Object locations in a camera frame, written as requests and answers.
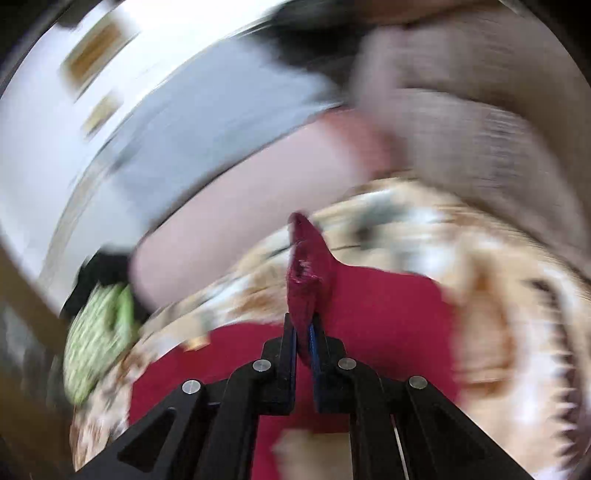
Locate small framed wall picture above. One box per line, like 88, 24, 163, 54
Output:
82, 92, 122, 136

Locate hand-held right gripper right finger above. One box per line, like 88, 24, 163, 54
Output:
308, 319, 536, 480

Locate brown wooden furniture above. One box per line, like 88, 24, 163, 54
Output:
0, 240, 72, 480

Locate grey shirt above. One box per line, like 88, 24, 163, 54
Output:
99, 36, 343, 232

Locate beige printed blanket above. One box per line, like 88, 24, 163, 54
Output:
69, 178, 591, 480

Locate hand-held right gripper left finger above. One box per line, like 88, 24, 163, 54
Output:
69, 313, 297, 480

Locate large framed wall picture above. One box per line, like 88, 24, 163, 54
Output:
61, 21, 129, 88

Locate person's left forearm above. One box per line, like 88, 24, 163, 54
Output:
129, 108, 407, 315

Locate red cloth garment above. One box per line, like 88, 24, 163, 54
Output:
127, 211, 462, 480

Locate dark cloth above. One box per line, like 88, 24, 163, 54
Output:
261, 7, 376, 90

